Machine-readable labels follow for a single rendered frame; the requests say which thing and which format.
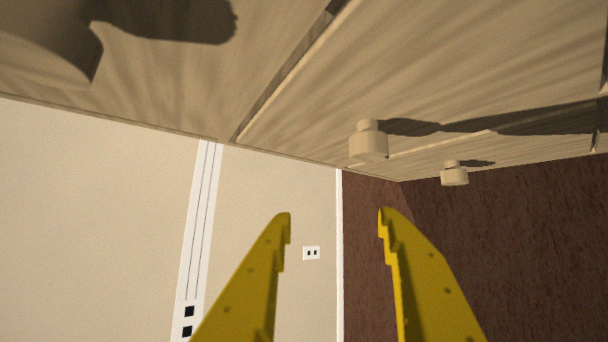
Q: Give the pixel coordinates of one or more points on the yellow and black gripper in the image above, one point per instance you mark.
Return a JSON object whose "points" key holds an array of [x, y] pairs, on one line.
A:
{"points": [[430, 305]]}

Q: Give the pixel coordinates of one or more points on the wooden chest of drawers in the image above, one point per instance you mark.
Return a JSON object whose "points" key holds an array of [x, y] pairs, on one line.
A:
{"points": [[301, 18]]}

